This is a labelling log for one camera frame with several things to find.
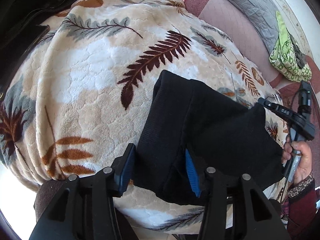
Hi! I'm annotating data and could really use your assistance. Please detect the black pants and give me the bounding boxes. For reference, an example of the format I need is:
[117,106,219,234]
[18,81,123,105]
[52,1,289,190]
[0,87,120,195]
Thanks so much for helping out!
[132,70,283,206]

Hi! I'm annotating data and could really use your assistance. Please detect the right forearm patterned sleeve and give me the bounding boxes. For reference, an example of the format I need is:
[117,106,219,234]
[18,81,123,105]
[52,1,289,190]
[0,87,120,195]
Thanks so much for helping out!
[287,171,319,239]

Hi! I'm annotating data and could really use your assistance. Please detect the right hand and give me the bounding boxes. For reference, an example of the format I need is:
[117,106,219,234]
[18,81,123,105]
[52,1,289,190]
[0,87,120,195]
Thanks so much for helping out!
[281,134,313,186]

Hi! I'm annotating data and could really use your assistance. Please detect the dark grey small cloth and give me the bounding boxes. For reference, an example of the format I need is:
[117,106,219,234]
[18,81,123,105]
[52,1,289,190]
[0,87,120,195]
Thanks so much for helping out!
[290,34,306,69]

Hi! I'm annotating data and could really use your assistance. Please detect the green patterned folded cloth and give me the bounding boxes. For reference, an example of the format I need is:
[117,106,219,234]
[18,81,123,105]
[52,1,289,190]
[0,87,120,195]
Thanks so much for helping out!
[269,11,312,82]

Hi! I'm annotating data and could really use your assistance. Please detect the leaf pattern fleece blanket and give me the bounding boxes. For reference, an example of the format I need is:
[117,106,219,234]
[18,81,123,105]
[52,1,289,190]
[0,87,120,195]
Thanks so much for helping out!
[1,0,281,234]

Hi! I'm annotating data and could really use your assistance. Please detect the grey quilted pillow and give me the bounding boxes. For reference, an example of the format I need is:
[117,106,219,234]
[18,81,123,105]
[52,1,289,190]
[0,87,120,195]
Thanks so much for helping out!
[228,0,279,53]

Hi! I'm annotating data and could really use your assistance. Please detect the black garment on bed edge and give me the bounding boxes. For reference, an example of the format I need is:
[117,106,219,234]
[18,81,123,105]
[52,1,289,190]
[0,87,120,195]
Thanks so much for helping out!
[1,0,77,90]

